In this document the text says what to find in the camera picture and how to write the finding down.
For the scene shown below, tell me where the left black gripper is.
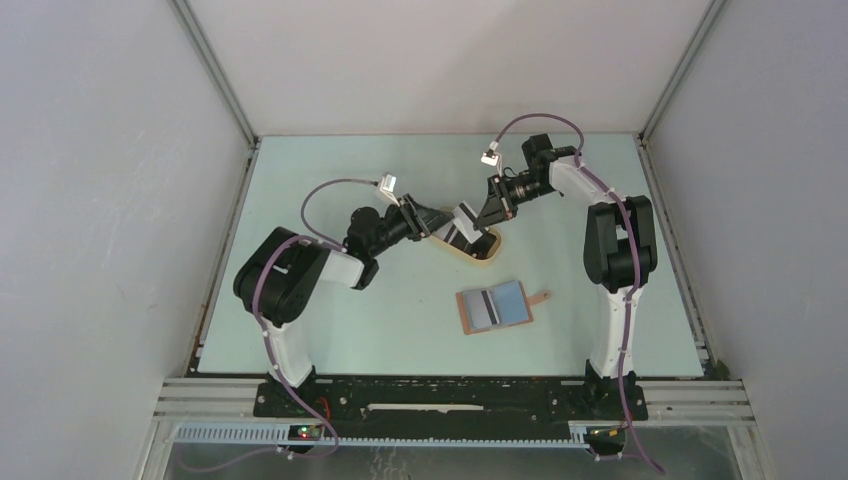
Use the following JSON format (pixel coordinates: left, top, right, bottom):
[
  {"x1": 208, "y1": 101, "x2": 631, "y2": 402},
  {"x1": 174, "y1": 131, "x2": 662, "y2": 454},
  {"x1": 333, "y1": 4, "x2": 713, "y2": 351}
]
[{"x1": 368, "y1": 194, "x2": 453, "y2": 258}]

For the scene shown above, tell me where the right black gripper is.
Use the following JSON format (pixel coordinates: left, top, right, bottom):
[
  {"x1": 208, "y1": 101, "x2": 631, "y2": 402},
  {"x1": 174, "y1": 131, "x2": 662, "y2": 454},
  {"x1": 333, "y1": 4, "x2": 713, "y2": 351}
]
[{"x1": 475, "y1": 173, "x2": 555, "y2": 230}]

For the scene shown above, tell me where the beige oval card tray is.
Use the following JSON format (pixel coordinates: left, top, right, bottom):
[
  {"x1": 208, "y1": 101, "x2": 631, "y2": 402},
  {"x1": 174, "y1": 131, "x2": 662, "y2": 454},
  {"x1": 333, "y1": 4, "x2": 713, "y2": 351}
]
[{"x1": 431, "y1": 227, "x2": 502, "y2": 266}]

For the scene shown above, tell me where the brown leather card holder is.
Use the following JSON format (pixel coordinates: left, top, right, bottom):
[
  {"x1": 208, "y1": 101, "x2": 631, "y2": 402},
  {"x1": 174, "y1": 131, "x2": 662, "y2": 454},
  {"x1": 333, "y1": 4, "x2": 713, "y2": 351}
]
[{"x1": 456, "y1": 280, "x2": 552, "y2": 335}]

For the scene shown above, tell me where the white card black stripe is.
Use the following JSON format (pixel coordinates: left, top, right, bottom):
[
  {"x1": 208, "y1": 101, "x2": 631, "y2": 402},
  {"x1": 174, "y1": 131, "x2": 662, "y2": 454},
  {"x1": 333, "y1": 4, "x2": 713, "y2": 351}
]
[{"x1": 460, "y1": 289, "x2": 500, "y2": 332}]

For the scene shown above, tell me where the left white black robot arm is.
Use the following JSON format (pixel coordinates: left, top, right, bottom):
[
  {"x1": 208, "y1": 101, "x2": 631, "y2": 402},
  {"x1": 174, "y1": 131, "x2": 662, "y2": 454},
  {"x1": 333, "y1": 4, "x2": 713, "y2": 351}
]
[{"x1": 233, "y1": 195, "x2": 454, "y2": 417}]

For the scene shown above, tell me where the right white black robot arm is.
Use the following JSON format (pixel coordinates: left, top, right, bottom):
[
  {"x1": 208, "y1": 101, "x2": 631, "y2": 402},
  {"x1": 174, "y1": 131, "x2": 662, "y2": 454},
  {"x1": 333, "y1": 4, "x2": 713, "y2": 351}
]
[{"x1": 474, "y1": 134, "x2": 658, "y2": 418}]

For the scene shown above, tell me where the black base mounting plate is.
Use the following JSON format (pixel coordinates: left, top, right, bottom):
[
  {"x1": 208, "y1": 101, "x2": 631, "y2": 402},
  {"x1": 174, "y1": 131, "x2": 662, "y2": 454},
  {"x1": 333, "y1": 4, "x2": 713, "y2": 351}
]
[{"x1": 253, "y1": 373, "x2": 649, "y2": 441}]

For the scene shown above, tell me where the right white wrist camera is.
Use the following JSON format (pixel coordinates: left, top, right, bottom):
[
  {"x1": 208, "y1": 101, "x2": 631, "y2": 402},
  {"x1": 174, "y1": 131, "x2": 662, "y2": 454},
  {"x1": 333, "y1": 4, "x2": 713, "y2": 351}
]
[{"x1": 480, "y1": 141, "x2": 503, "y2": 176}]

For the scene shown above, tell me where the aluminium frame rail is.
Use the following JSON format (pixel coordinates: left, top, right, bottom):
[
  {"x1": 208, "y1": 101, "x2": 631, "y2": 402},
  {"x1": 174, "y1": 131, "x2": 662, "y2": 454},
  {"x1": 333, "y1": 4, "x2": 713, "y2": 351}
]
[{"x1": 154, "y1": 375, "x2": 755, "y2": 448}]

